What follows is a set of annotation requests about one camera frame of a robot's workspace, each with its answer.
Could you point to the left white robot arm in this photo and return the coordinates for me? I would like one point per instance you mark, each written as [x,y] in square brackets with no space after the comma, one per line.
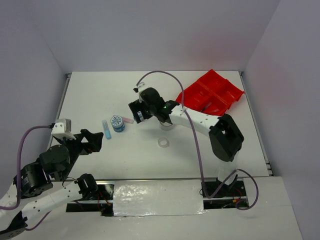
[23,200]

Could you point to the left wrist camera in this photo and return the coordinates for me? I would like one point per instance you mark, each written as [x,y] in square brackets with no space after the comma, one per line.
[62,129]

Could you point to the pink highlighter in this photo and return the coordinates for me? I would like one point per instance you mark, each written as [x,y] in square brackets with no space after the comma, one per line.
[128,120]

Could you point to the red compartment bin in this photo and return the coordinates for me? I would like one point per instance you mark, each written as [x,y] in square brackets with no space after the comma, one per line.
[211,87]

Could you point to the blue paint jar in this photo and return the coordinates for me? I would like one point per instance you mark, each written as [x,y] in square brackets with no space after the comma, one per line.
[138,117]
[117,123]

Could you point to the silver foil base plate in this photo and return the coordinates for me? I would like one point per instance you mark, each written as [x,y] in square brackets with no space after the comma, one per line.
[150,198]

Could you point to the small clear tape roll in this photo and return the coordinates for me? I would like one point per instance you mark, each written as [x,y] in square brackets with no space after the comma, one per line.
[163,142]

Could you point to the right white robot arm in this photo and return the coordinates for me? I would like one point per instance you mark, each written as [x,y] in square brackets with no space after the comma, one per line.
[225,137]

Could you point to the blue gel pen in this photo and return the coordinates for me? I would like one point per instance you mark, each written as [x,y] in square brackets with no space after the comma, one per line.
[207,106]

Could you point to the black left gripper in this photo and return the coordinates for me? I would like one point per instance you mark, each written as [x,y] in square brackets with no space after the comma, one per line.
[94,144]

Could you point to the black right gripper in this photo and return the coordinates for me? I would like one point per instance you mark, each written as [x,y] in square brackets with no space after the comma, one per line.
[136,106]

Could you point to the blue highlighter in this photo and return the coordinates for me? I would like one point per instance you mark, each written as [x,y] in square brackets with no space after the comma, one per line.
[106,129]

